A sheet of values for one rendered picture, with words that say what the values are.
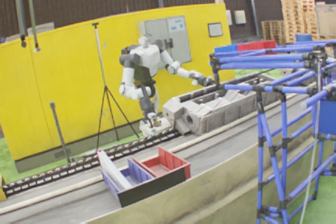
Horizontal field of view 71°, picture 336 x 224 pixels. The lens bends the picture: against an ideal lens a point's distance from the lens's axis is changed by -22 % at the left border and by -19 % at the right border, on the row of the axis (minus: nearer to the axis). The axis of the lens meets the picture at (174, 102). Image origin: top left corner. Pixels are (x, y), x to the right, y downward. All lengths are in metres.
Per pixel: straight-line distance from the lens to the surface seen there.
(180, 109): 2.14
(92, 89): 4.05
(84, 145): 4.19
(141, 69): 2.53
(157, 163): 1.75
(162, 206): 1.43
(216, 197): 1.65
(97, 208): 1.50
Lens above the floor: 1.59
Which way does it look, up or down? 16 degrees down
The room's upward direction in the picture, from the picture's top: 9 degrees counter-clockwise
